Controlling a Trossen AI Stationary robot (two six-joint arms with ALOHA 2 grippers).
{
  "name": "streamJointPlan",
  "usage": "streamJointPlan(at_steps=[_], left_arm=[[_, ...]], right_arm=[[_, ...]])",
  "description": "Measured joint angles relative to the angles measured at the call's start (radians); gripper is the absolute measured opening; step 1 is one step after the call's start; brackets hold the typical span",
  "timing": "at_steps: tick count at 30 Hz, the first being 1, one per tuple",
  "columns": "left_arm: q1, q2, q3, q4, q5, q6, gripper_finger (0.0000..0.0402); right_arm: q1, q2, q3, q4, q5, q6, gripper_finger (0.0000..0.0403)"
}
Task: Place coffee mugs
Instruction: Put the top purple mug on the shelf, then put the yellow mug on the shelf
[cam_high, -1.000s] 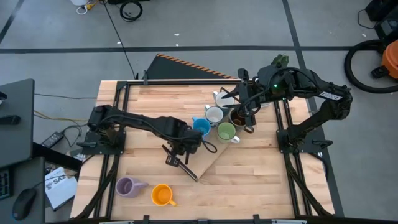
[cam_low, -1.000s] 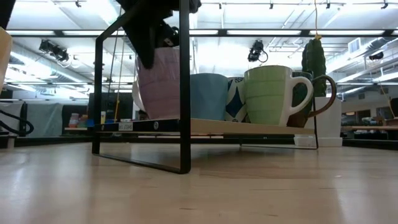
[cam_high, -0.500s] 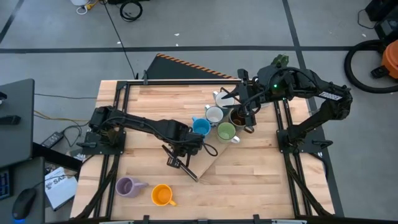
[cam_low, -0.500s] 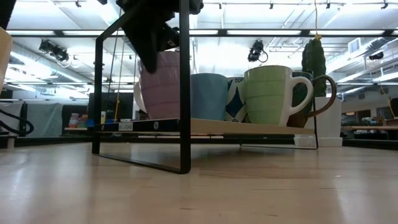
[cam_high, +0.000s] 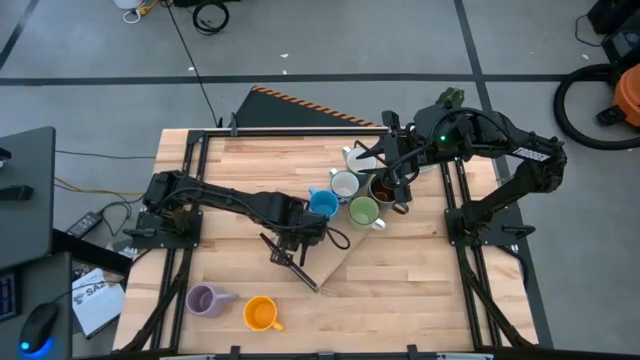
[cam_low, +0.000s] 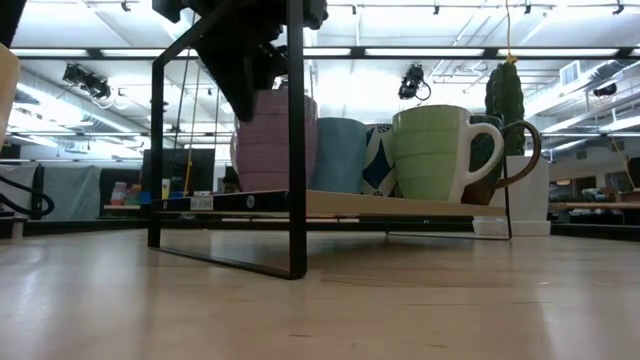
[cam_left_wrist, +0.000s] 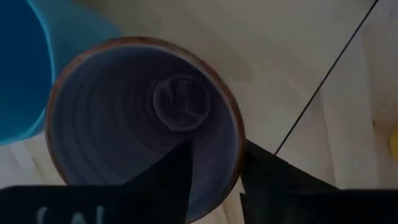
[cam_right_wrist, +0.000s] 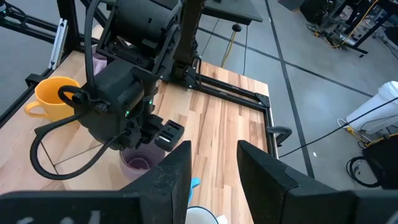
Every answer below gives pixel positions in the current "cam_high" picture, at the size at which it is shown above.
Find yellow cable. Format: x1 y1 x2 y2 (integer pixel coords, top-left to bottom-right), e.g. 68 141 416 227
54 177 146 197

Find white mug blue leaf print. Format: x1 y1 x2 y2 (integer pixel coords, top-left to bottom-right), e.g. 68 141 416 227
328 168 361 200

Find black computer mouse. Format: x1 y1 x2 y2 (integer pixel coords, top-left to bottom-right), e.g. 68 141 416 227
18 302 60 354

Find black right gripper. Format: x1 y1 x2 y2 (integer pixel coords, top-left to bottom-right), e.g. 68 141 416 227
357 124 429 177

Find green cactus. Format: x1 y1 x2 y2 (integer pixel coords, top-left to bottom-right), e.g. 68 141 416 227
434 87 466 109

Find orange mug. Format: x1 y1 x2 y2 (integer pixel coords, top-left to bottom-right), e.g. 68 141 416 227
243 295 285 333

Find lilac mug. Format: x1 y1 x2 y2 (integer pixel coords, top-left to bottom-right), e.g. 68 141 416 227
185 283 241 319

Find black remote-like device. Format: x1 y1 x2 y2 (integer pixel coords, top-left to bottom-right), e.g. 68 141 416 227
0 184 35 202

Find grey-green mug white handle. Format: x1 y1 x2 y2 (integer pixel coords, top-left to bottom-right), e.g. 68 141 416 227
341 144 379 176

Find black mat orange striped edge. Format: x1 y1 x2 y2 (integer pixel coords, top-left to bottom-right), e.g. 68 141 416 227
234 85 381 129

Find light green mug white handle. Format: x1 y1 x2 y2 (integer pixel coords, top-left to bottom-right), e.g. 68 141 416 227
348 195 387 232

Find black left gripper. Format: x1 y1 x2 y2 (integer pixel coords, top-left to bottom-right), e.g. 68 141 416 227
269 218 331 269

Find dark brown mug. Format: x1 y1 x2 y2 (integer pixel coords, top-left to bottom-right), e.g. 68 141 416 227
368 174 409 216

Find white printed paper box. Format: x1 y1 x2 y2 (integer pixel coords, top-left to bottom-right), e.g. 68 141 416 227
71 269 126 340

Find black power adapter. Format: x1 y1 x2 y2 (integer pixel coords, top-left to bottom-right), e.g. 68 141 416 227
66 211 104 239

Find black vacuum hose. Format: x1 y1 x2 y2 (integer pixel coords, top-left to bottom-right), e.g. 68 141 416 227
552 63 640 151

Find orange vacuum cleaner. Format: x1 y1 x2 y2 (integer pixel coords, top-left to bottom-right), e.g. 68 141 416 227
595 64 640 127

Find black metal table frame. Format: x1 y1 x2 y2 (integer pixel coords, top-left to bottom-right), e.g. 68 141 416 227
119 127 539 354

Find long black floor cable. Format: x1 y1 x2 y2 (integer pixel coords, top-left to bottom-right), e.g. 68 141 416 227
162 0 221 127

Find coiled black cable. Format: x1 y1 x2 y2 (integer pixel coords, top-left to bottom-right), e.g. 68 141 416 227
192 2 231 36

